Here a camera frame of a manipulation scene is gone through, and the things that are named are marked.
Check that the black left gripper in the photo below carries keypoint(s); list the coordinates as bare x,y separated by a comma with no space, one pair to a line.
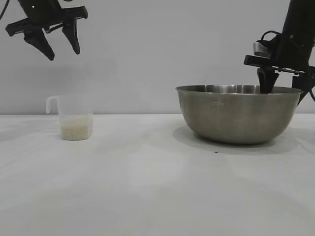
41,17

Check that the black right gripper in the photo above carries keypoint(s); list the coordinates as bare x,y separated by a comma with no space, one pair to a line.
290,56

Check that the stainless steel mixing bowl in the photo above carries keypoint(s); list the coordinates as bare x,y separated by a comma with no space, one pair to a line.
236,118

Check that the translucent plastic measuring cup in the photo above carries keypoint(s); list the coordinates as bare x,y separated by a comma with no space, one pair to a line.
73,105
76,127

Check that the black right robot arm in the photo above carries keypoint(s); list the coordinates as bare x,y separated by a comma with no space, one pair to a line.
299,19

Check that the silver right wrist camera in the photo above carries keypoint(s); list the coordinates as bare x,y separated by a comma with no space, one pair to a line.
262,49

